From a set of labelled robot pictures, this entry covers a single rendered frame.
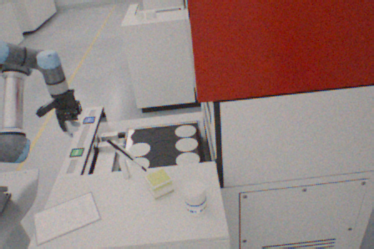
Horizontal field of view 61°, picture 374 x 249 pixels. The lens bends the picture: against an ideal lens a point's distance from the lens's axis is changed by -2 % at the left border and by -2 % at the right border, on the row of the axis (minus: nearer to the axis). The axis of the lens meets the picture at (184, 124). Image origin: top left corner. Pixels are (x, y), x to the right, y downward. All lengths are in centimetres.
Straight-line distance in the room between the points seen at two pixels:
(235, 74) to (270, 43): 14
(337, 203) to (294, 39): 81
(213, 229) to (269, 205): 50
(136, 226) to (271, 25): 75
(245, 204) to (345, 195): 43
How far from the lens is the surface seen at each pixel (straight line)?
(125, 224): 108
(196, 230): 102
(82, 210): 117
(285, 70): 111
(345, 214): 166
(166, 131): 156
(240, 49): 104
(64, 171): 138
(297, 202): 150
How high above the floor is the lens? 176
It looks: 33 degrees down
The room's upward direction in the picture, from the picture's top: 7 degrees counter-clockwise
